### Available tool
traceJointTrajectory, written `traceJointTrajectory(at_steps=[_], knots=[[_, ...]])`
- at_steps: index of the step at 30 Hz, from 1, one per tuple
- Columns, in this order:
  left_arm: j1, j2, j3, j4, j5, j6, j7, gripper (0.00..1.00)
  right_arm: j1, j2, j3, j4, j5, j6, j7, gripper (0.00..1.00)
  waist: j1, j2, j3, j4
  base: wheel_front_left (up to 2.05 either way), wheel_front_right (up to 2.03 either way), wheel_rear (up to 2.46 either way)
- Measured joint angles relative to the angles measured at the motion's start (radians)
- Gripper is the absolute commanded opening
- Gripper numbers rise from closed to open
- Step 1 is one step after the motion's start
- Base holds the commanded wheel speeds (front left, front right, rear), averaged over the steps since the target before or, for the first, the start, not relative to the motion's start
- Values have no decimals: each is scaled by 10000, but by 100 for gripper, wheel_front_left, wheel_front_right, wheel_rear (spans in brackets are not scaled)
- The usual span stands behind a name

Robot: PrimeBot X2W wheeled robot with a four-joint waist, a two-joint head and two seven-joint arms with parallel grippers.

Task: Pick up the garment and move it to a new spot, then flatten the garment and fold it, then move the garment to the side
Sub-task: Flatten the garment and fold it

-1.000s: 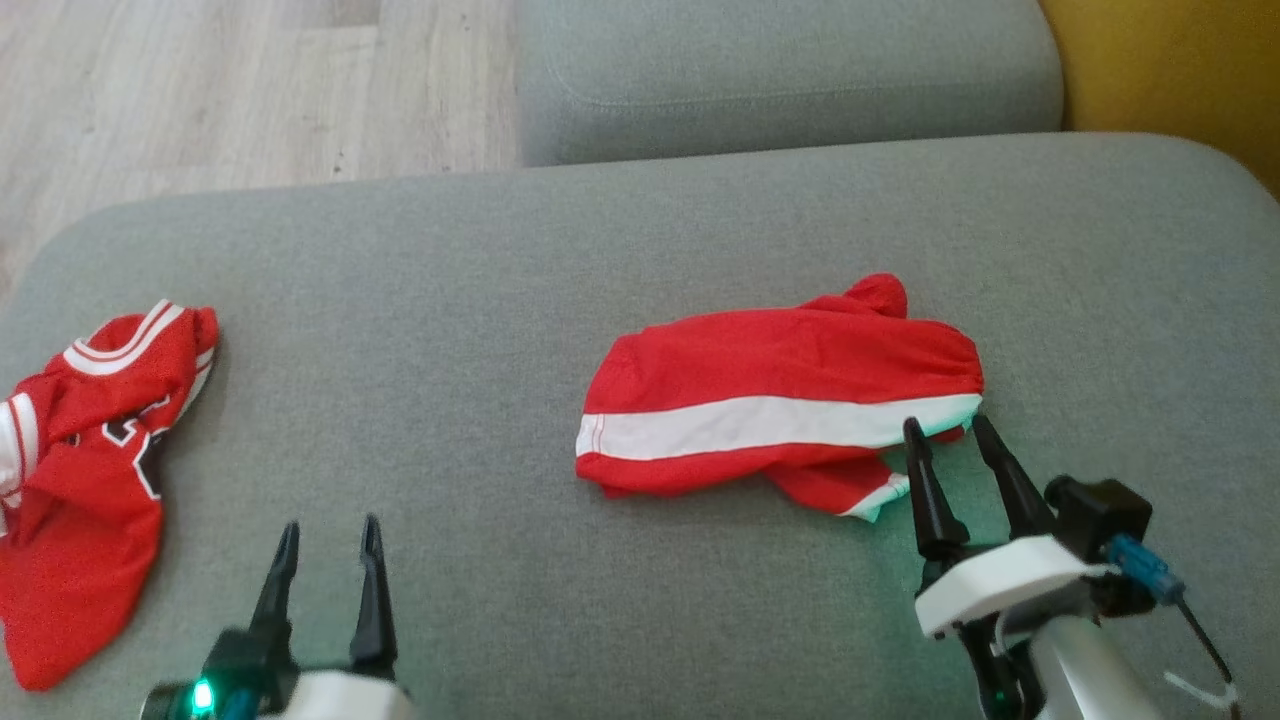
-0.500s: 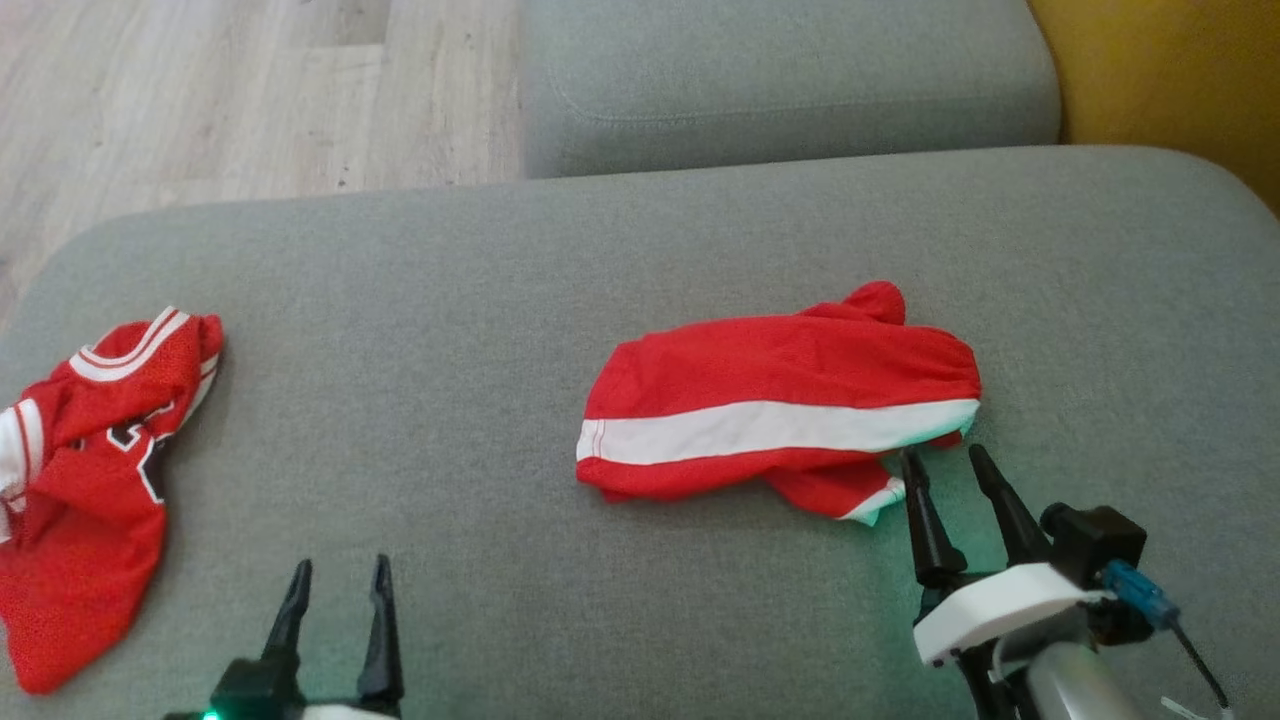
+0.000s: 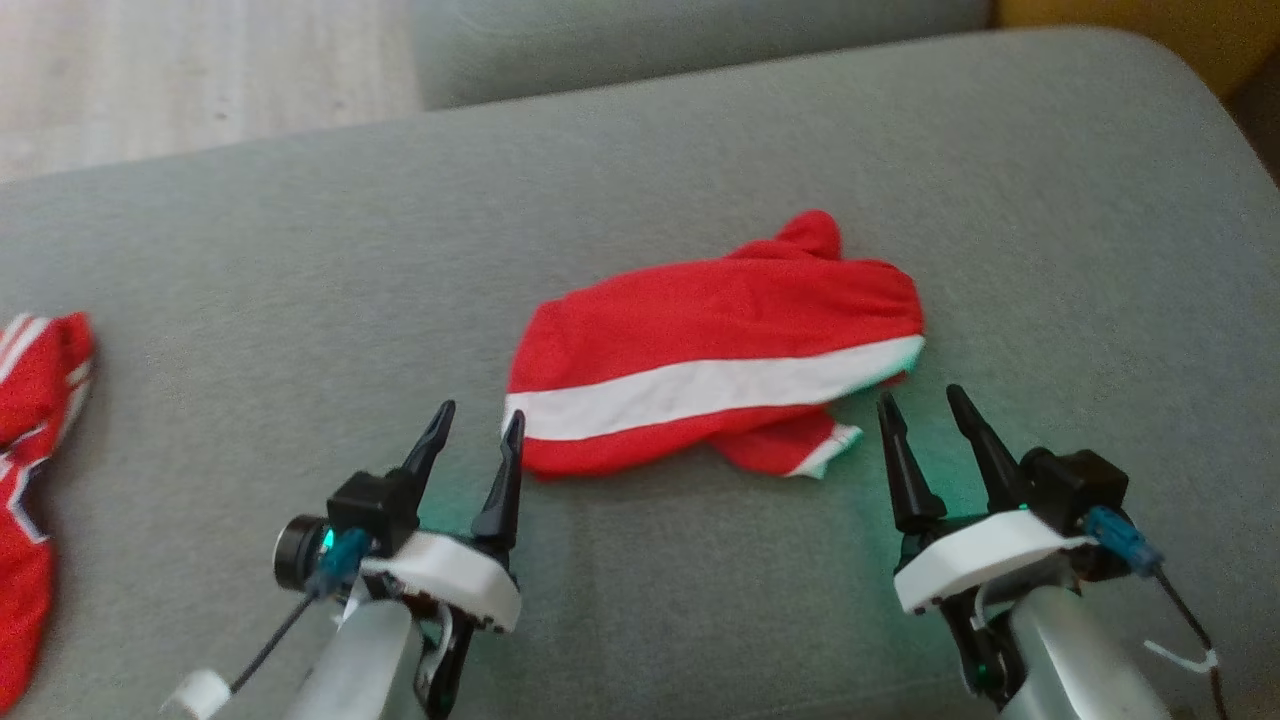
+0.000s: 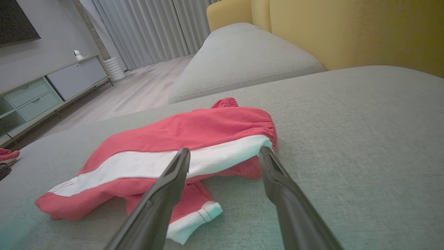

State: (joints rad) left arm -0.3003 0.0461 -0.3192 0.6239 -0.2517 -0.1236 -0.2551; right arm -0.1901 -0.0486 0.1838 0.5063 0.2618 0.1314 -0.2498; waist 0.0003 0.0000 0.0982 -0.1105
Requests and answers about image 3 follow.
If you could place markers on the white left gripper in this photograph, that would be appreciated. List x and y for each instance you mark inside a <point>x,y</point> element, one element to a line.
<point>450,575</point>

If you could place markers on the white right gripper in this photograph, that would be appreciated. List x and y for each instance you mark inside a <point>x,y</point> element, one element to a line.
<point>990,555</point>

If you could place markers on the red garment with white stripe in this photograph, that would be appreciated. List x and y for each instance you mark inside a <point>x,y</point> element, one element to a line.
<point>700,320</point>

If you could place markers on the red jersey with label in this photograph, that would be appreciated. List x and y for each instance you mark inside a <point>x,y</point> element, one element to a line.
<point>25,400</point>

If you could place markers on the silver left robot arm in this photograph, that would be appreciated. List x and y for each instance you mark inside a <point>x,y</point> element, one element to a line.
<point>355,665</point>

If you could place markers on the grey sofa seat cushion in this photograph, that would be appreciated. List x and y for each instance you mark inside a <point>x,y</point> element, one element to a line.
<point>300,250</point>

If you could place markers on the yellow furniture piece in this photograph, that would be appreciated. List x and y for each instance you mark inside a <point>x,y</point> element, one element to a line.
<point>1150,30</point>

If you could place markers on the grey sofa back cushion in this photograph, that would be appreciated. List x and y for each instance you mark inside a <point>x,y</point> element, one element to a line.
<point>700,40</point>

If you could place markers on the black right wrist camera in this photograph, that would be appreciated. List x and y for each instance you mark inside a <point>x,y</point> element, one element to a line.
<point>1080,485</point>

